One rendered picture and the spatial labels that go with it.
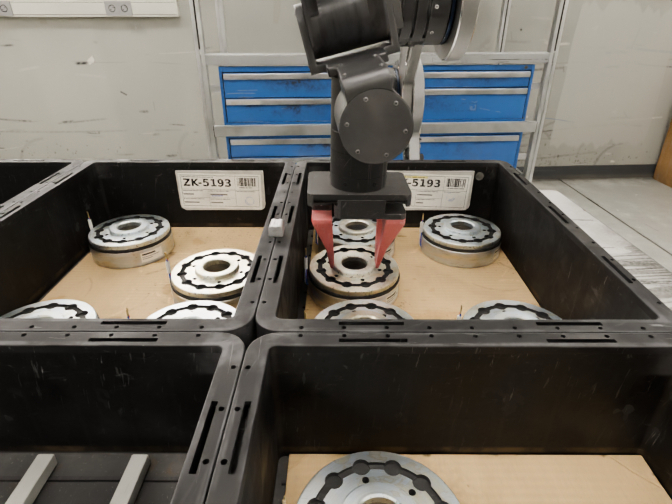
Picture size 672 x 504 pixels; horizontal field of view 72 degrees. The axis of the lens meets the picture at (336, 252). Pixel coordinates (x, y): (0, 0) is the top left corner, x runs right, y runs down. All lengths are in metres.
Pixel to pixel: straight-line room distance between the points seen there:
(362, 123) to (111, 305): 0.35
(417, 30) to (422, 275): 0.49
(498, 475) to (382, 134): 0.26
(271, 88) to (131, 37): 1.25
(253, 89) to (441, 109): 0.93
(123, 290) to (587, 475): 0.49
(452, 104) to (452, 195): 1.80
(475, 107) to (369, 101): 2.18
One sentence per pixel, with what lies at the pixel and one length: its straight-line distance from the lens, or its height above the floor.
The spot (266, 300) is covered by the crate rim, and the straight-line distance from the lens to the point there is 0.35.
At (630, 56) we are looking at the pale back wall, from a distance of 3.86.
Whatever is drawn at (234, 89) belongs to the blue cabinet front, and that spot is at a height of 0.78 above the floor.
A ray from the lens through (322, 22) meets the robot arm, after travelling 0.42.
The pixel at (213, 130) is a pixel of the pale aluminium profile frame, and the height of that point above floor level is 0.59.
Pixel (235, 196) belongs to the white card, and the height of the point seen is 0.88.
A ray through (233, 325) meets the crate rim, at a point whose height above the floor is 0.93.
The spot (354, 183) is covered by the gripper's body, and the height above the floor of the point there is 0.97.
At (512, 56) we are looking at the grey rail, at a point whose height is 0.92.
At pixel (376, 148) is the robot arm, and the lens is 0.37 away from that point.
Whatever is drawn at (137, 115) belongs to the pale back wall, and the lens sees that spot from 3.44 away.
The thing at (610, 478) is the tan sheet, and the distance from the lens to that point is 0.41.
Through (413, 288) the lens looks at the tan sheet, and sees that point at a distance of 0.55.
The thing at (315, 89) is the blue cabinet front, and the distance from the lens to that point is 2.36.
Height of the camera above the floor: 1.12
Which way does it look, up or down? 28 degrees down
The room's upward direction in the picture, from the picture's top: straight up
